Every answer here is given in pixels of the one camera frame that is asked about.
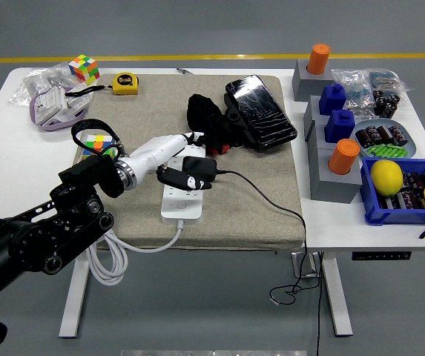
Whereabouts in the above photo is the white table leg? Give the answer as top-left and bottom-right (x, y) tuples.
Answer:
(323, 251), (354, 338)
(58, 248), (91, 339)

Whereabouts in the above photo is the black plug adapter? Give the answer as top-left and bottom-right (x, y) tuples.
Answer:
(182, 156), (218, 183)

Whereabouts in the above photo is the yellow lemon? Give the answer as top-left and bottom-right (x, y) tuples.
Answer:
(369, 159), (404, 197)

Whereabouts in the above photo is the clear bag of blue parts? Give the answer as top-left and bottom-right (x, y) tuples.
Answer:
(366, 67), (409, 93)

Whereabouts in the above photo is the purple oval basket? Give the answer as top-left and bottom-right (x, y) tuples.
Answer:
(29, 85), (94, 134)

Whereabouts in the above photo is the blue block with knob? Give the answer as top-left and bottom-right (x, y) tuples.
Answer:
(318, 83), (347, 116)
(324, 109), (357, 145)

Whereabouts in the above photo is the thin black adapter cord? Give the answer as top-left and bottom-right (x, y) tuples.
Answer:
(214, 168), (323, 307)

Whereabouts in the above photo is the pile of green pieces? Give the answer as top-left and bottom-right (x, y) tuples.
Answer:
(366, 144), (409, 157)

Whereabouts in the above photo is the small red object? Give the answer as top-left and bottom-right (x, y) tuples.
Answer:
(206, 143), (232, 156)

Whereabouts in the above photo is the grey-brown fabric mat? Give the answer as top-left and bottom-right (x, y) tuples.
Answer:
(73, 73), (308, 251)

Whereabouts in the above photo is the dark capacitors heap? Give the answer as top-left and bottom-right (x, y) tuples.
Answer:
(378, 171), (425, 211)

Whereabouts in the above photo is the grey square block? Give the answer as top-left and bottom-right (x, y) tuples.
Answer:
(291, 59), (335, 102)
(309, 142), (363, 205)
(303, 94), (332, 142)

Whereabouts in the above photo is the white and black robot left hand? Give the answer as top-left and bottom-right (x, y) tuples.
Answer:
(128, 131), (214, 192)

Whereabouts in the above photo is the clear bag of small parts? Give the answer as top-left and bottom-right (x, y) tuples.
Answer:
(331, 68), (375, 111)

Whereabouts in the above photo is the silver metal bracket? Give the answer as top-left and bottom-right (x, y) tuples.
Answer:
(290, 251), (320, 278)

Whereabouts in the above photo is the crumpled black cloth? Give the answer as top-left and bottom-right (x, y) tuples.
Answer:
(186, 93), (250, 149)

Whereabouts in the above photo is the cluster of dark capacitors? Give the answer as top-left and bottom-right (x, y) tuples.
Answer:
(372, 88), (401, 119)

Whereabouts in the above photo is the blue plastic bin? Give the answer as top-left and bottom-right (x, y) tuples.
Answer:
(359, 157), (425, 227)

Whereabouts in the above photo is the black table control panel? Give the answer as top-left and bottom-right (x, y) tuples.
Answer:
(352, 251), (412, 261)

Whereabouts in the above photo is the black table power cable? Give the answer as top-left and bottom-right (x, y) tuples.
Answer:
(314, 251), (327, 356)

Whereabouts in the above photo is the clear bag of white parts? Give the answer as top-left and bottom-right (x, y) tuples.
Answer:
(8, 62), (78, 108)

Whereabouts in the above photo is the pale blue oval plate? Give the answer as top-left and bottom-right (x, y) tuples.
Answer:
(349, 118), (418, 159)

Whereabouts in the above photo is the thick white power strip cable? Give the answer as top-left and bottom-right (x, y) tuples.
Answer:
(85, 219), (184, 289)

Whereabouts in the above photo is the colourful puzzle cube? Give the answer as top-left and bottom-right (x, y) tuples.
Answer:
(80, 133), (119, 160)
(67, 54), (99, 85)

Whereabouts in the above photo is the orange cylinder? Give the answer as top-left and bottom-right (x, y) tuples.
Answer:
(306, 43), (332, 75)
(327, 139), (360, 175)

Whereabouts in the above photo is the glossy black flat case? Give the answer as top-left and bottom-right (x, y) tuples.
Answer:
(223, 74), (298, 151)

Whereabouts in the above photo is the white plastic terminal block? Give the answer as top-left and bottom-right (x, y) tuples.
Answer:
(33, 87), (69, 125)

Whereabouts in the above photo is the white power strip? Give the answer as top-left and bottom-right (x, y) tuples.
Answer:
(159, 142), (206, 225)

